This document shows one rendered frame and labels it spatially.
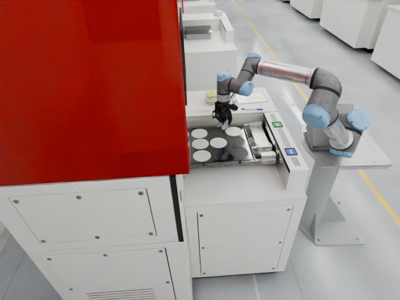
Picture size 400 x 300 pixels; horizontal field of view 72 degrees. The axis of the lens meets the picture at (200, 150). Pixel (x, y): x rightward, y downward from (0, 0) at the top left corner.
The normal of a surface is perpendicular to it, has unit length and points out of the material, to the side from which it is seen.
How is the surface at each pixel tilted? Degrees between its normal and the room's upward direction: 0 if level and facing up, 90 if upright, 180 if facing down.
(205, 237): 90
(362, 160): 0
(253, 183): 0
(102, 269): 90
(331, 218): 90
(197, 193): 0
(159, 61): 90
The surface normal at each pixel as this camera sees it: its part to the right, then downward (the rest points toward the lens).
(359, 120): 0.03, -0.21
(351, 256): -0.04, -0.78
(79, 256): 0.06, 0.62
